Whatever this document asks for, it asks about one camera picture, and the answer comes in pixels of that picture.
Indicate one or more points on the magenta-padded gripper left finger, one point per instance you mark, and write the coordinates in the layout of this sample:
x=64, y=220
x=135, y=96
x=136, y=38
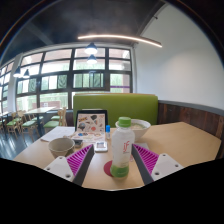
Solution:
x=60, y=166

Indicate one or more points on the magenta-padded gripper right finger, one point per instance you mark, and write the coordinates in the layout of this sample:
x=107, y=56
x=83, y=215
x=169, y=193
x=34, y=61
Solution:
x=166, y=166

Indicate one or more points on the clear green-capped drink bottle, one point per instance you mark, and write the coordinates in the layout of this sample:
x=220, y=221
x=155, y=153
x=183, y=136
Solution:
x=121, y=146

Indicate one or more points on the white paper sheet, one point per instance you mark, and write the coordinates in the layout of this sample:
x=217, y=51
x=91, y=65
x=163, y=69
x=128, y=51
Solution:
x=56, y=133

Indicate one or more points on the colourful printed booklet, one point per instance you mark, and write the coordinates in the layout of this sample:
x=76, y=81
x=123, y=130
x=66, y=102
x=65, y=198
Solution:
x=88, y=136

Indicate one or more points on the small white device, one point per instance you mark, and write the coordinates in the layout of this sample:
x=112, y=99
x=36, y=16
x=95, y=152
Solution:
x=101, y=146

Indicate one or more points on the white bowl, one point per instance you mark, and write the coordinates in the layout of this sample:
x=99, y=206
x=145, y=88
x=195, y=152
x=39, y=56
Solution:
x=141, y=128

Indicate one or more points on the group of green-seated chairs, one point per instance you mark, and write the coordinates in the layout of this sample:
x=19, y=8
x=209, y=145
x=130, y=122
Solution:
x=26, y=124

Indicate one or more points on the black tablet with stickers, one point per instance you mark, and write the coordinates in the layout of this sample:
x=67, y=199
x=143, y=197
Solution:
x=91, y=121

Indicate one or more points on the small blue-capped bottle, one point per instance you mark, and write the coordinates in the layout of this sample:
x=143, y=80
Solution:
x=108, y=133

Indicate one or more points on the wooden dining table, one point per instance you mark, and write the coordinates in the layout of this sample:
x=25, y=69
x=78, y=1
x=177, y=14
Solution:
x=40, y=110

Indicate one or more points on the green upholstered bench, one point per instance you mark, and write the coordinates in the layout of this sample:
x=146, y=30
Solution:
x=116, y=105

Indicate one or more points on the large black-framed window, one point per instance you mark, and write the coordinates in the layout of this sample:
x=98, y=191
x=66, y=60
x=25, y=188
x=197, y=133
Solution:
x=56, y=83

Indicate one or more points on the white pendant lamp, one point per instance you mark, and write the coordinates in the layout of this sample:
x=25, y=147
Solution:
x=92, y=60
x=26, y=74
x=17, y=73
x=91, y=49

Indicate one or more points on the long curved ceiling light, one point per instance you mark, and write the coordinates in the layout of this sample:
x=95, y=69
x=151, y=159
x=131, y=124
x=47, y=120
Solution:
x=120, y=36

